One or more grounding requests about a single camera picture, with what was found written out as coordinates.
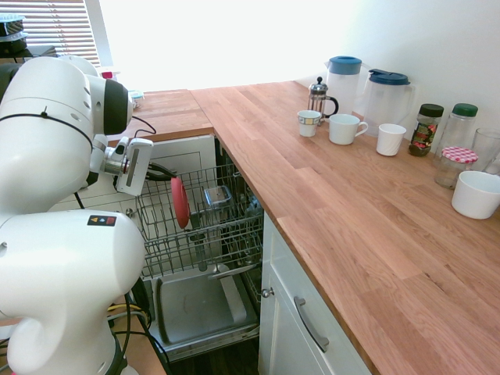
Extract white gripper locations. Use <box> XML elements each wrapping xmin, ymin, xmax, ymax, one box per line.
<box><xmin>115</xmin><ymin>137</ymin><xmax>177</xmax><ymax>197</ymax></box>

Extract red plastic plate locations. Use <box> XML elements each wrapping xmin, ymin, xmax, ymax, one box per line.
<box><xmin>170</xmin><ymin>175</ymin><xmax>193</xmax><ymax>230</ymax></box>

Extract steel dishwasher door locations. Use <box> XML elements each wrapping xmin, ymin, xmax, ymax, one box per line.
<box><xmin>142</xmin><ymin>269</ymin><xmax>262</xmax><ymax>363</ymax></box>

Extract glass container blue rim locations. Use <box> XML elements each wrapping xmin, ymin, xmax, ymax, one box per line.
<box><xmin>204</xmin><ymin>186</ymin><xmax>232</xmax><ymax>210</ymax></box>

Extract black utensil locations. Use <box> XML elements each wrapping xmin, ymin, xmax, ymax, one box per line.
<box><xmin>187</xmin><ymin>210</ymin><xmax>209</xmax><ymax>273</ymax></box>

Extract small printed white cup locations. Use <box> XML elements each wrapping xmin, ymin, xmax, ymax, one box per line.
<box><xmin>297</xmin><ymin>109</ymin><xmax>323</xmax><ymax>138</ymax></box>

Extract window blind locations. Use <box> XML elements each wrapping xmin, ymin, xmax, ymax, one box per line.
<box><xmin>0</xmin><ymin>0</ymin><xmax>103</xmax><ymax>68</ymax></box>

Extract glass french press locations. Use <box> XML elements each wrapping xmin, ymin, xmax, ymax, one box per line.
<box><xmin>306</xmin><ymin>76</ymin><xmax>340</xmax><ymax>127</ymax></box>

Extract clear pitcher light blue lid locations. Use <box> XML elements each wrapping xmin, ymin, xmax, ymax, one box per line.
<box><xmin>323</xmin><ymin>55</ymin><xmax>367</xmax><ymax>116</ymax></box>

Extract stacked spools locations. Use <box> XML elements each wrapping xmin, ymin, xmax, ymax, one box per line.
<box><xmin>0</xmin><ymin>12</ymin><xmax>29</xmax><ymax>56</ymax></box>

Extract white ribbed cup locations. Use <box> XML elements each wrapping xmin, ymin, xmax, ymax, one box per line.
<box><xmin>376</xmin><ymin>123</ymin><xmax>408</xmax><ymax>157</ymax></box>

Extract clear pitcher dark blue lid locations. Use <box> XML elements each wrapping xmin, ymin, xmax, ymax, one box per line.
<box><xmin>362</xmin><ymin>68</ymin><xmax>415</xmax><ymax>138</ymax></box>

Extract coffee jar black lid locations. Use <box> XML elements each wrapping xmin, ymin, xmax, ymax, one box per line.
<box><xmin>408</xmin><ymin>103</ymin><xmax>445</xmax><ymax>159</ymax></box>

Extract glass jar red checked lid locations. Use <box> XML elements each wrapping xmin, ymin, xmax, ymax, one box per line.
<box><xmin>434</xmin><ymin>145</ymin><xmax>480</xmax><ymax>191</ymax></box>

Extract clear jar green lid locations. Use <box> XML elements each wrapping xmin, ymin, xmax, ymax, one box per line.
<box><xmin>443</xmin><ymin>102</ymin><xmax>479</xmax><ymax>167</ymax></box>

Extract white ceramic bowl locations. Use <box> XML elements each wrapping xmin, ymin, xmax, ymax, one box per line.
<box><xmin>451</xmin><ymin>170</ymin><xmax>500</xmax><ymax>220</ymax></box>

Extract clear drinking glass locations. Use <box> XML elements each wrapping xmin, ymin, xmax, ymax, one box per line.
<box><xmin>470</xmin><ymin>127</ymin><xmax>500</xmax><ymax>176</ymax></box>

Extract wire dishwasher rack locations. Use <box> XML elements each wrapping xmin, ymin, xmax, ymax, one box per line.
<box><xmin>134</xmin><ymin>162</ymin><xmax>265</xmax><ymax>280</ymax></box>

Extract yellow cable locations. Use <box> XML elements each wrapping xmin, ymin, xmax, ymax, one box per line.
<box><xmin>107</xmin><ymin>303</ymin><xmax>146</xmax><ymax>313</ymax></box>

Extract black floor cable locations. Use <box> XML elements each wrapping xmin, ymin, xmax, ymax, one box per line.
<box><xmin>111</xmin><ymin>279</ymin><xmax>173</xmax><ymax>375</ymax></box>

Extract white mug with handle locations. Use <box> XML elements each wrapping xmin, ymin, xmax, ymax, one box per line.
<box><xmin>328</xmin><ymin>113</ymin><xmax>370</xmax><ymax>146</ymax></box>

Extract white cabinet with handle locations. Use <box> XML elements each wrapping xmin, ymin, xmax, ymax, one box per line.
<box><xmin>256</xmin><ymin>212</ymin><xmax>378</xmax><ymax>375</ymax></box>

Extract metal bar cabinet handle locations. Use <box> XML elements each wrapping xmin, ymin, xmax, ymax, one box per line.
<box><xmin>293</xmin><ymin>295</ymin><xmax>330</xmax><ymax>354</ymax></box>

